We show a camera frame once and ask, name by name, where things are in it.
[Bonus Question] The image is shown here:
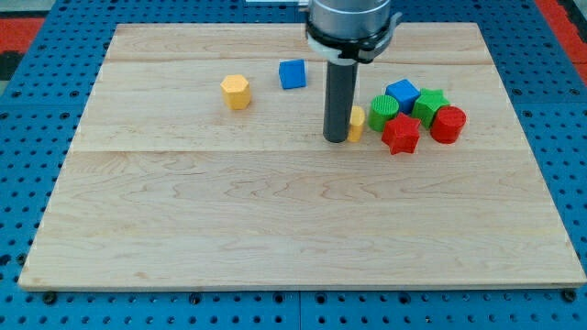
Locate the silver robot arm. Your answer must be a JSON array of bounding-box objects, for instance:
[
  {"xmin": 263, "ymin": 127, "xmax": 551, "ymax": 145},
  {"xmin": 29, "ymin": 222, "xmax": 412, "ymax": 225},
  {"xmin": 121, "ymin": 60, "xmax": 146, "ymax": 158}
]
[{"xmin": 308, "ymin": 0, "xmax": 392, "ymax": 39}]

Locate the yellow heart block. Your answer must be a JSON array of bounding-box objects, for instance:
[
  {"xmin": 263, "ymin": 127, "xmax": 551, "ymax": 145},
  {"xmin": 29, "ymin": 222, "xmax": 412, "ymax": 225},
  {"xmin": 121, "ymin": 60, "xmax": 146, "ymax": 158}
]
[{"xmin": 347, "ymin": 105, "xmax": 366, "ymax": 142}]

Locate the yellow hexagon block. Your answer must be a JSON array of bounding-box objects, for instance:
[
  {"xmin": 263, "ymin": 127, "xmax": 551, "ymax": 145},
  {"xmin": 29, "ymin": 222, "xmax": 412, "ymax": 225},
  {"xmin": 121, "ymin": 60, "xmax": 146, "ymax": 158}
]
[{"xmin": 220, "ymin": 74, "xmax": 251, "ymax": 110}]

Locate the green circle block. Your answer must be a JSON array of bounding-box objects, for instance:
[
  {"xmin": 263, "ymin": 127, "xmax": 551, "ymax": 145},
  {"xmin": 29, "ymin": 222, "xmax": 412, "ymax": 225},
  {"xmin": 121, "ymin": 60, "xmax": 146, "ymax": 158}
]
[{"xmin": 368, "ymin": 94, "xmax": 399, "ymax": 132}]

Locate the red circle block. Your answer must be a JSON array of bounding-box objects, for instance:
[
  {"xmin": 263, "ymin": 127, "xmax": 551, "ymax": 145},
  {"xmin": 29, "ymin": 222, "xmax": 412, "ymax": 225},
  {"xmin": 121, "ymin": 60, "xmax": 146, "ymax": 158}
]
[{"xmin": 430, "ymin": 105, "xmax": 467, "ymax": 144}]

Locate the blue cube block left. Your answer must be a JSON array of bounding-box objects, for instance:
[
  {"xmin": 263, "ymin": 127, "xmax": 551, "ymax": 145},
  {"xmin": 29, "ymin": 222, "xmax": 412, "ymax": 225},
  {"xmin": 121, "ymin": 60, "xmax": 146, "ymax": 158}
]
[{"xmin": 278, "ymin": 59, "xmax": 306, "ymax": 90}]

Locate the blue cube block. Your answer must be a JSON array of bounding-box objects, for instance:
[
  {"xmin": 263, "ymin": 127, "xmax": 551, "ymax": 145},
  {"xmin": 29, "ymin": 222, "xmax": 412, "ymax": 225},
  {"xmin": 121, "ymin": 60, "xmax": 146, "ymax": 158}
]
[
  {"xmin": 278, "ymin": 59, "xmax": 306, "ymax": 90},
  {"xmin": 385, "ymin": 79, "xmax": 420, "ymax": 115}
]

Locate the wooden board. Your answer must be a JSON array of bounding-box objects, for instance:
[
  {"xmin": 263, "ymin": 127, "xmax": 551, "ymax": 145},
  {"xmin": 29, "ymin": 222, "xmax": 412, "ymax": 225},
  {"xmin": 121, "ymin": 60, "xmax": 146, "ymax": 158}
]
[{"xmin": 18, "ymin": 23, "xmax": 586, "ymax": 292}]

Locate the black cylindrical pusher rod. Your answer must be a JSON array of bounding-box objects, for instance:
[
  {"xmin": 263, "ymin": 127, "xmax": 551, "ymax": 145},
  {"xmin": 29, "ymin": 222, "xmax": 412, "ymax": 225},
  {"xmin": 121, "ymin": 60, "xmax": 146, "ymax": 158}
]
[{"xmin": 323, "ymin": 62, "xmax": 358, "ymax": 143}]

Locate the red star block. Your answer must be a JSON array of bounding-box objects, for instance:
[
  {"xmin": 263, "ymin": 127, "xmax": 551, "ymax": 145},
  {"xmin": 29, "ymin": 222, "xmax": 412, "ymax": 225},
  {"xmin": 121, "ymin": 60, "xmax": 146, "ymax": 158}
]
[{"xmin": 382, "ymin": 113, "xmax": 421, "ymax": 155}]

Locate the blue cube block right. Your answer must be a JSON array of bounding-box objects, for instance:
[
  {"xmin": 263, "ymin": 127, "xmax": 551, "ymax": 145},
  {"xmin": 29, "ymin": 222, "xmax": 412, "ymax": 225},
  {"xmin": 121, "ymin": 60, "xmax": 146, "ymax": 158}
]
[{"xmin": 385, "ymin": 79, "xmax": 420, "ymax": 115}]

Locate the green star block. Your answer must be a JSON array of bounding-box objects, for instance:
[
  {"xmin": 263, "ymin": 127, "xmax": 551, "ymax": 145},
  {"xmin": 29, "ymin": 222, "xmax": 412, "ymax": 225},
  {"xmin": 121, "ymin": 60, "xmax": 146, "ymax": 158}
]
[{"xmin": 411, "ymin": 88, "xmax": 450, "ymax": 128}]

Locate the black and white clamp ring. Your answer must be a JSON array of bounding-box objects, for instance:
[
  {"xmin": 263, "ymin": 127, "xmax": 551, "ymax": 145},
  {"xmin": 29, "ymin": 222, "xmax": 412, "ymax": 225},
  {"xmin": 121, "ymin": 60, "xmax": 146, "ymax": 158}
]
[{"xmin": 305, "ymin": 12, "xmax": 404, "ymax": 66}]

